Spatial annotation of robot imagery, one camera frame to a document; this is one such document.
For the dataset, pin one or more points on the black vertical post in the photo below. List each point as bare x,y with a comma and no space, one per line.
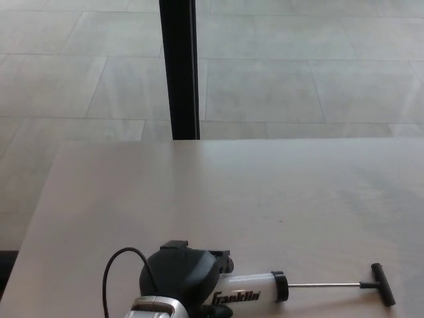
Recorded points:
179,66

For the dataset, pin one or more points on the white Franklin air pump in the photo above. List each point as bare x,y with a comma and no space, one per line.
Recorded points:
245,281

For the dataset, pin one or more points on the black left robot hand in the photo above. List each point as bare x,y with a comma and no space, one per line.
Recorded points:
182,275

